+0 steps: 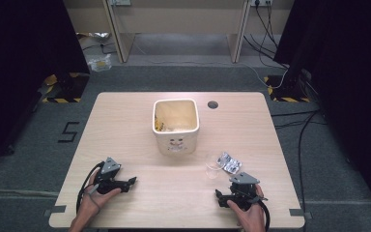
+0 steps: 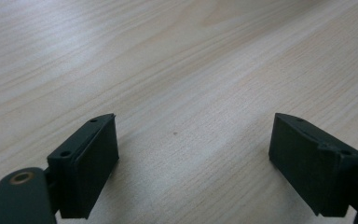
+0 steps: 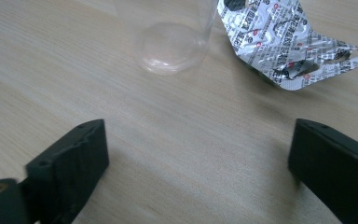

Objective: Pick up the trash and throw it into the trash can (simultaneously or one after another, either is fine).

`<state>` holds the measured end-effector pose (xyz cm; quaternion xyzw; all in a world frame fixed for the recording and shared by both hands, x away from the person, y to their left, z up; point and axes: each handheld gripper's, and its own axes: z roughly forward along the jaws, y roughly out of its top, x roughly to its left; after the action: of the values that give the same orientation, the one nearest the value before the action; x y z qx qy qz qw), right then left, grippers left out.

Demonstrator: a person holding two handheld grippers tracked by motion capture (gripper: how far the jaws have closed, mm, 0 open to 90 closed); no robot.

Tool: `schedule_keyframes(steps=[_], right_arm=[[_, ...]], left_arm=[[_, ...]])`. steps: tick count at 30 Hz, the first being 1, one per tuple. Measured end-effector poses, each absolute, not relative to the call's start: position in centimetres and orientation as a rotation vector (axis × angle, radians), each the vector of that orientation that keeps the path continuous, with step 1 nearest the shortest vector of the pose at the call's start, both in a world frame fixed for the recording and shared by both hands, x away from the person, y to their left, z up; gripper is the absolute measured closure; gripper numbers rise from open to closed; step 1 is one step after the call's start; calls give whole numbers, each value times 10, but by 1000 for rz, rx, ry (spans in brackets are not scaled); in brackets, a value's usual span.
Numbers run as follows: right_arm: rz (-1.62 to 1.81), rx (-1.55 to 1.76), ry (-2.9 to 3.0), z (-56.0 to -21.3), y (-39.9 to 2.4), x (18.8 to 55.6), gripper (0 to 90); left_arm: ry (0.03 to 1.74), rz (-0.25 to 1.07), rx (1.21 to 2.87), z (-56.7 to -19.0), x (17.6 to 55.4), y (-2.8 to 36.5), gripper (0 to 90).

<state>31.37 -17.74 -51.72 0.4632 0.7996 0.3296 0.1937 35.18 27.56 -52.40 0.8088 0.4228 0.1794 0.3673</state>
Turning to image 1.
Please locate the white wall socket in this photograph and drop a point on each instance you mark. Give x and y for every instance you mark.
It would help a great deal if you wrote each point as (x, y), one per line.
(261, 2)
(119, 2)

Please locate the grey tape strip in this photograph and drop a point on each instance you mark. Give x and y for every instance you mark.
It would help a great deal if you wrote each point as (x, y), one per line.
(55, 210)
(299, 212)

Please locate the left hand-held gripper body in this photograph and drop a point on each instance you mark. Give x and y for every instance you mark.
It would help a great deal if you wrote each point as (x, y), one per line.
(108, 180)

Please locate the hazard-striped stand base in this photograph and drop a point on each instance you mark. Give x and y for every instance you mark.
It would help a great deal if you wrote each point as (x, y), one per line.
(65, 88)
(286, 90)

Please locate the crumpled silver foil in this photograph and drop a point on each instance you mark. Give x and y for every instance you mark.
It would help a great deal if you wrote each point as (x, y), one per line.
(93, 36)

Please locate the person's right hand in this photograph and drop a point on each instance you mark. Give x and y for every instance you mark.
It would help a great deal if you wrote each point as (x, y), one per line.
(251, 217)

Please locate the dark round table grommet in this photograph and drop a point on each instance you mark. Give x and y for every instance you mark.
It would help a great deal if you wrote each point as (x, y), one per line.
(212, 104)

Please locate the black curtain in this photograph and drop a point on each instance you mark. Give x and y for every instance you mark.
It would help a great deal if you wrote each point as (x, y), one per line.
(351, 80)
(22, 64)

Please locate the cream square waste bin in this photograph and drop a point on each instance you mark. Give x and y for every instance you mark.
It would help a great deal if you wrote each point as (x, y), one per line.
(175, 141)

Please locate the person's left hand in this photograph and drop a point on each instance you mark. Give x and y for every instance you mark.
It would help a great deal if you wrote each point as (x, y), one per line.
(91, 201)

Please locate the clear plastic bag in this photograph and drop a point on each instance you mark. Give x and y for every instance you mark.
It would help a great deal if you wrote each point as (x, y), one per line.
(99, 63)

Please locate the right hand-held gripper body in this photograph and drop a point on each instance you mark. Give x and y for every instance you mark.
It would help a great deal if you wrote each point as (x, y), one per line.
(243, 190)

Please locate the yellow wrapper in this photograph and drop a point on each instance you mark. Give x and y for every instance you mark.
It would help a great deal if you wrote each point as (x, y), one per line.
(157, 124)

